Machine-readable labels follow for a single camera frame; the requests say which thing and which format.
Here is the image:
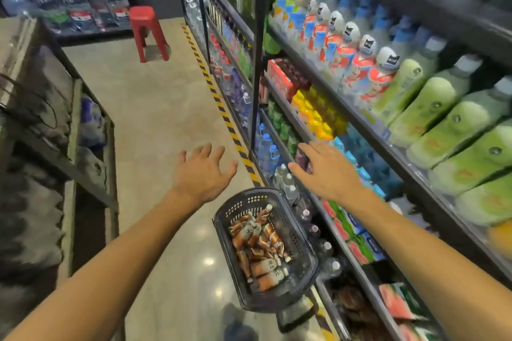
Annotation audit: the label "person's left hand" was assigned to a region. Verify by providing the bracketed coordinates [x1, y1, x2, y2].
[172, 143, 239, 206]

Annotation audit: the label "person's right hand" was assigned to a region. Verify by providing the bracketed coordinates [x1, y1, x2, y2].
[287, 141, 371, 209]

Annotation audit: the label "black shopping basket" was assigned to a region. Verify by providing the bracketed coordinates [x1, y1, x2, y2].
[212, 188, 321, 334]

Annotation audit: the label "pile of bottles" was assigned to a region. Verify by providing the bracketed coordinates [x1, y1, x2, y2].
[228, 204, 293, 294]

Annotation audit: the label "person's right forearm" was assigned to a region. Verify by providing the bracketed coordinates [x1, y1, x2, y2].
[348, 192, 512, 341]

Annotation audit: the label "person's left forearm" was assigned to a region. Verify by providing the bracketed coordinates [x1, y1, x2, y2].
[4, 192, 201, 341]

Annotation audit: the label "person's blue trousers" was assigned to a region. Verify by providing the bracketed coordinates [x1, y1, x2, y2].
[222, 303, 259, 341]

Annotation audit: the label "row of purple drink bottles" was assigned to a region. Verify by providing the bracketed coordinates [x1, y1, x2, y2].
[294, 144, 313, 174]

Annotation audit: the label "row of blue drink bottles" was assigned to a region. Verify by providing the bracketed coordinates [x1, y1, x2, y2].
[330, 123, 405, 201]

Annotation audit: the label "row of clear water bottles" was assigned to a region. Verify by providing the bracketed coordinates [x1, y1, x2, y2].
[271, 163, 345, 281]

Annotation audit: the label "row of small yellow bottles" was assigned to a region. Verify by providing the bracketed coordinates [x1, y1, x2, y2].
[290, 87, 349, 142]

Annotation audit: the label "row of blue water bottles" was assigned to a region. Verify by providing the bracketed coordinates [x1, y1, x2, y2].
[255, 123, 283, 177]

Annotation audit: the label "row of green drink bottles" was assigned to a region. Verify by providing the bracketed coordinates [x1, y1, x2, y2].
[267, 96, 301, 158]

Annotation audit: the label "row of green drink cartons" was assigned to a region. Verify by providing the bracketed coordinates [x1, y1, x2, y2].
[322, 199, 387, 265]

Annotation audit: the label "row of violet clear bottles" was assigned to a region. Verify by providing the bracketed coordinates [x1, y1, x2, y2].
[230, 67, 253, 129]

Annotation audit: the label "row of red can packs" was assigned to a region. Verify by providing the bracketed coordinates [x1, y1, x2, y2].
[266, 58, 313, 104]

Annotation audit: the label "row of red capped bottles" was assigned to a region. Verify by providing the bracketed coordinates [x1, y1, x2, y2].
[209, 33, 233, 86]

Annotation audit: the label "row of pale green bottles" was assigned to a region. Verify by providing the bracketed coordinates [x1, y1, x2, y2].
[370, 37, 512, 228]

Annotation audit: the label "row of brown drink bottles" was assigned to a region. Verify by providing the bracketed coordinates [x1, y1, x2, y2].
[332, 285, 385, 341]

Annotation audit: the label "row of white green cartons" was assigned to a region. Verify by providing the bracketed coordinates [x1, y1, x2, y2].
[378, 282, 445, 341]

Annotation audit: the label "grey display counter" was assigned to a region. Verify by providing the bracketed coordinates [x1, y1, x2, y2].
[0, 17, 121, 341]

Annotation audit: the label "red plastic stool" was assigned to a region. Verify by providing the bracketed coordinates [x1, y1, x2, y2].
[129, 5, 171, 64]

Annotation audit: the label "black cables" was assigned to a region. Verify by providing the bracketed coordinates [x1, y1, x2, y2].
[0, 72, 59, 129]

